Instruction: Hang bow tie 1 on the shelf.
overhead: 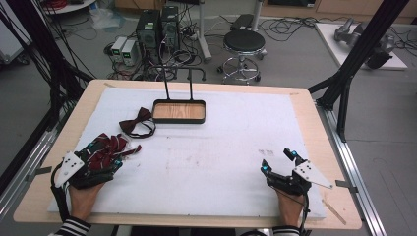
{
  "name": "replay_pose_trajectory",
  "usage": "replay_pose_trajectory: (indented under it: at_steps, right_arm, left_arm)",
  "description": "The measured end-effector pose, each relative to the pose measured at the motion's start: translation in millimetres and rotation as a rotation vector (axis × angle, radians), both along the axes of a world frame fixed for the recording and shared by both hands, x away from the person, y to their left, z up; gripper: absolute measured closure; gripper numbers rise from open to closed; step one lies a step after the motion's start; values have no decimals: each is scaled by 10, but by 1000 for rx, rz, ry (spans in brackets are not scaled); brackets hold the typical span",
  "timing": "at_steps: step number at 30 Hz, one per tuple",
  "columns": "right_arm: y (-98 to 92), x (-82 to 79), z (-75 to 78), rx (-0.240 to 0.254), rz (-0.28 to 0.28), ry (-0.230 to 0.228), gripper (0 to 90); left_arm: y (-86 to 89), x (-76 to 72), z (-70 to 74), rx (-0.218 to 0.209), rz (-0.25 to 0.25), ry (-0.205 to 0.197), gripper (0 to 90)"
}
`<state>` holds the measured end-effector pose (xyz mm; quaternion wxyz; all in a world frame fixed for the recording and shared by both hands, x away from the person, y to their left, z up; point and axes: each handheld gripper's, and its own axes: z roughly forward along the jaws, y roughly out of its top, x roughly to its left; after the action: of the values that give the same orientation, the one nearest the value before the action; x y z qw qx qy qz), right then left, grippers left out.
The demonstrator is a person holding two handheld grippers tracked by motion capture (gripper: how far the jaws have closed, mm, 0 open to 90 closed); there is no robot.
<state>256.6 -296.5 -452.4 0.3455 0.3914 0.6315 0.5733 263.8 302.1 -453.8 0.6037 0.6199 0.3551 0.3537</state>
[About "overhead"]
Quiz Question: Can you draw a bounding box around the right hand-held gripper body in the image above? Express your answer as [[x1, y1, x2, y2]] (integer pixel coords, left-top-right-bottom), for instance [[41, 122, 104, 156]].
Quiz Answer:
[[267, 158, 334, 197]]

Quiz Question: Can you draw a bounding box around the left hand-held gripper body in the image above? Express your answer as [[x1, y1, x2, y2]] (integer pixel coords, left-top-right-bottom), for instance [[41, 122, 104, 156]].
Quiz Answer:
[[53, 146, 123, 191]]

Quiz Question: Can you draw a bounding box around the dark red bow tie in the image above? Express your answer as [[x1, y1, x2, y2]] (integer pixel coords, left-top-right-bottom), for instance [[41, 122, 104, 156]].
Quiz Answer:
[[118, 106, 157, 140]]

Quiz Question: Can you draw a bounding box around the black rack with wooden tray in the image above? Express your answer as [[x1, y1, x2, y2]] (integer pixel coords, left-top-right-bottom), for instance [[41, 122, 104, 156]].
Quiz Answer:
[[150, 64, 207, 125]]

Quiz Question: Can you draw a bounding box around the person's left hand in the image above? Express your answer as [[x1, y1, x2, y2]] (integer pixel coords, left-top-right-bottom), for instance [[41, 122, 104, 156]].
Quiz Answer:
[[68, 181, 106, 222]]

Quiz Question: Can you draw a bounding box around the person's right hand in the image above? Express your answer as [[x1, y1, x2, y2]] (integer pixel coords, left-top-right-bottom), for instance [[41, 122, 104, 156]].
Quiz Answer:
[[274, 188, 306, 228]]

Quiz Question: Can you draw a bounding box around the thin wooden stick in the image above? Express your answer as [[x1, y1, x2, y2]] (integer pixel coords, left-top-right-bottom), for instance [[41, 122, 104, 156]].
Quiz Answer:
[[322, 198, 348, 226]]

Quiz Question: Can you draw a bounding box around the white foam mat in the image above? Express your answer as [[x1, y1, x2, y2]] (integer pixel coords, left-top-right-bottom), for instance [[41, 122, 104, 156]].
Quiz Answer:
[[47, 87, 328, 221]]

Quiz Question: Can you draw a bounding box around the white power supply unit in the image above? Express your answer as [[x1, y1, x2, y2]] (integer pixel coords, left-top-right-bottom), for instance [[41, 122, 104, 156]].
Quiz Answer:
[[110, 35, 128, 63], [121, 38, 139, 67]]

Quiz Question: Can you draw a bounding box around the white floor board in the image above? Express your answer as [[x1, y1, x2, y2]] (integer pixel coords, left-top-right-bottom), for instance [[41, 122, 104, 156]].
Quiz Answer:
[[314, 22, 409, 72]]

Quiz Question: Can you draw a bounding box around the black round stool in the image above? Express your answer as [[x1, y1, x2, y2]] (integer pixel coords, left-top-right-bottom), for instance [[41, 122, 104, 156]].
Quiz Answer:
[[216, 29, 268, 85]]

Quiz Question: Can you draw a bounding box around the black computer tower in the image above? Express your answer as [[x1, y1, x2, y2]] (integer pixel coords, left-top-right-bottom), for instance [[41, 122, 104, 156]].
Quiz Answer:
[[135, 9, 162, 56], [160, 5, 181, 51]]

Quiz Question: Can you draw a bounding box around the clear plastic bag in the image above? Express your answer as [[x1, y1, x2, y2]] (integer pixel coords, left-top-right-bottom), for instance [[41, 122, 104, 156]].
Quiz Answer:
[[89, 7, 126, 31]]

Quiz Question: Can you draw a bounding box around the round white table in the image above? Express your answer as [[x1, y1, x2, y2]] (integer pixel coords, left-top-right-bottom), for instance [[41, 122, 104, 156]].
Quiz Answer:
[[42, 0, 98, 16]]

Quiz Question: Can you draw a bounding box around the flat black box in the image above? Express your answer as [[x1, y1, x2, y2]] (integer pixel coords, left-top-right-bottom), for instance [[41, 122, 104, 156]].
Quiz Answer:
[[230, 13, 255, 32]]

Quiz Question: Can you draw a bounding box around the grey table leg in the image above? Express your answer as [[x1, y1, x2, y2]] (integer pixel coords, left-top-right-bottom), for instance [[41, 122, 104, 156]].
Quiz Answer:
[[196, 0, 213, 64]]

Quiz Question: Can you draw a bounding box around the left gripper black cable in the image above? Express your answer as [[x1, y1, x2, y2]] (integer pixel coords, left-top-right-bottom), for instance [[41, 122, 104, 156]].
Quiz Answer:
[[49, 162, 72, 224]]

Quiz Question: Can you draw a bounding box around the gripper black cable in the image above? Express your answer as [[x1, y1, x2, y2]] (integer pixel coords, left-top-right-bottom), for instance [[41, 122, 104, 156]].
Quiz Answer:
[[298, 192, 313, 236], [49, 162, 72, 224]]

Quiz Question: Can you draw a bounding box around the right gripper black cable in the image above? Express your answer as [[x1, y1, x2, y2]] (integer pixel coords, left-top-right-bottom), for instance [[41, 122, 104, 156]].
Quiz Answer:
[[298, 192, 313, 236]]

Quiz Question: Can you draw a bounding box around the aluminium rail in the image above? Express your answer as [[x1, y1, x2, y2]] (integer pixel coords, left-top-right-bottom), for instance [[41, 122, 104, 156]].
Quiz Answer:
[[0, 97, 75, 218], [315, 99, 388, 236]]

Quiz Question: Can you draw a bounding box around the black frame post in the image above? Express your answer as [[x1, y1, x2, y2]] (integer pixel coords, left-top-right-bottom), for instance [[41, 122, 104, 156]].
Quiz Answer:
[[5, 0, 94, 132], [307, 0, 411, 143]]

